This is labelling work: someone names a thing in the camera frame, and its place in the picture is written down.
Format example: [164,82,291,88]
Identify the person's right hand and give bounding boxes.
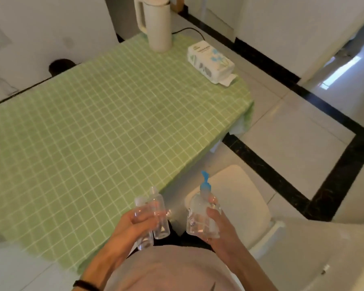
[206,194,247,259]

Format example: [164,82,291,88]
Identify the person's left hand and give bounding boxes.
[109,206,170,258]

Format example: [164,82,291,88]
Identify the small clear plastic bottle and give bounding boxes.
[148,186,171,240]
[134,195,154,251]

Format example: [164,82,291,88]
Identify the large clear bottle blue pump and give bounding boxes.
[186,170,222,239]

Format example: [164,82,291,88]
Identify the person's right forearm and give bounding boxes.
[218,242,279,291]

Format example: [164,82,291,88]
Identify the person's left forearm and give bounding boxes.
[78,239,134,291]

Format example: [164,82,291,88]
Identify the person's black trousers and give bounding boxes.
[129,219,214,259]

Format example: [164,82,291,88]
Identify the person's pale pink shirt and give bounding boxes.
[104,245,242,291]

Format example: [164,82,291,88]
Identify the white chair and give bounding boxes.
[161,164,287,260]

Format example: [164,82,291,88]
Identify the black wrist band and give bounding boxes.
[72,280,101,291]

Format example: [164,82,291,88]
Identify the green checked tablecloth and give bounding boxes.
[0,33,255,275]

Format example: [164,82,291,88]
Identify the black bagged trash bin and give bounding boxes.
[48,58,79,77]

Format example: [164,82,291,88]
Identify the white tissue paper pack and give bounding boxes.
[186,40,238,86]

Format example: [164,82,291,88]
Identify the cream electric kettle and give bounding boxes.
[133,0,172,53]

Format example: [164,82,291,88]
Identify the black power cable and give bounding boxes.
[171,27,205,41]

